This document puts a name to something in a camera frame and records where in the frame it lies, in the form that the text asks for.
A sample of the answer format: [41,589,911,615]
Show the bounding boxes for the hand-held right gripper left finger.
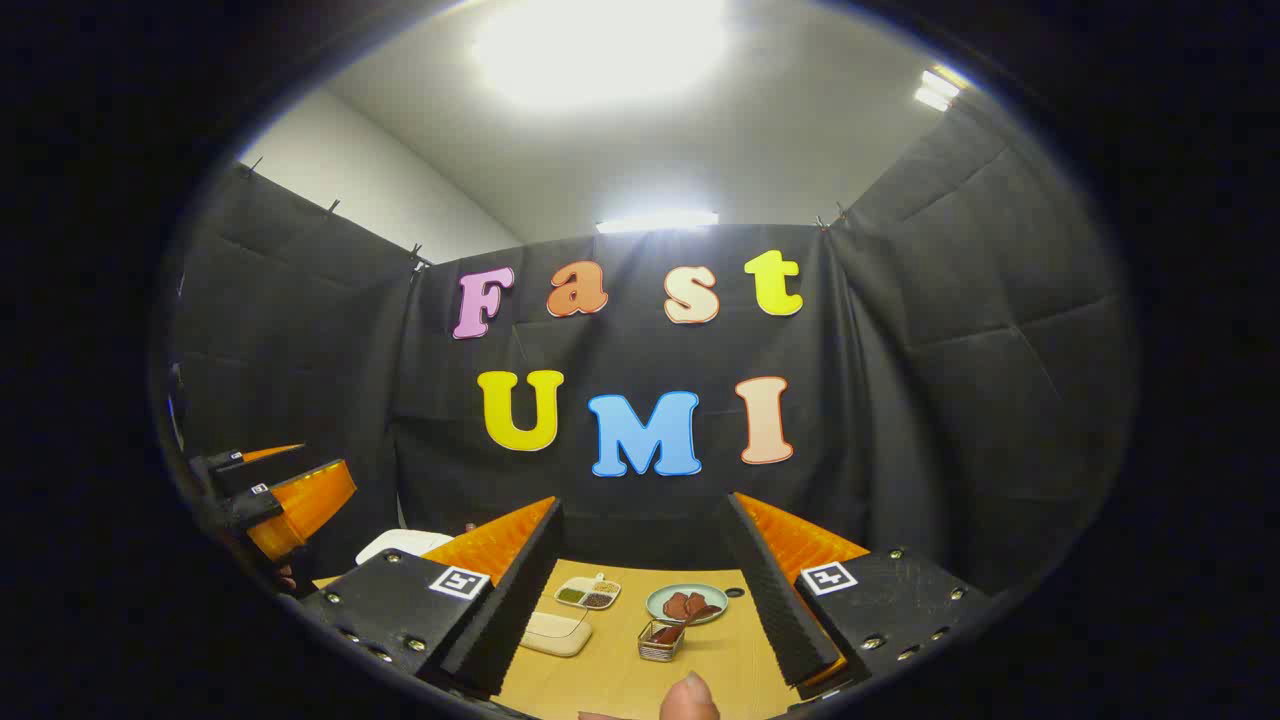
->
[298,496,565,699]

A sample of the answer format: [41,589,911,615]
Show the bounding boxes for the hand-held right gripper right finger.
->
[720,491,993,701]

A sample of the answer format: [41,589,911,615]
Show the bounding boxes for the brown wooden spoon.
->
[648,603,723,646]

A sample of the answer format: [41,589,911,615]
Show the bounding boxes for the white rice cooker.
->
[355,530,456,567]

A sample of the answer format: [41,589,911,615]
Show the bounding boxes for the metal wire chopstick holder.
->
[638,618,687,663]

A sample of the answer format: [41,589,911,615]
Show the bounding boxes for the clear plastic rice container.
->
[520,610,593,658]

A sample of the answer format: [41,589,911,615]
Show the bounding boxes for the pale green plate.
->
[646,583,729,627]

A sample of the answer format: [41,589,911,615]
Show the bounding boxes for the white divided dish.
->
[555,574,622,611]

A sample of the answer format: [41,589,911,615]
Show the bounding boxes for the ceiling light strip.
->
[596,210,721,235]

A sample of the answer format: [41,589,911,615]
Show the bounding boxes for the large ceiling light panel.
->
[470,0,731,111]

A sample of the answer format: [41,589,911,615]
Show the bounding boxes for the small ceiling light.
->
[912,65,973,113]

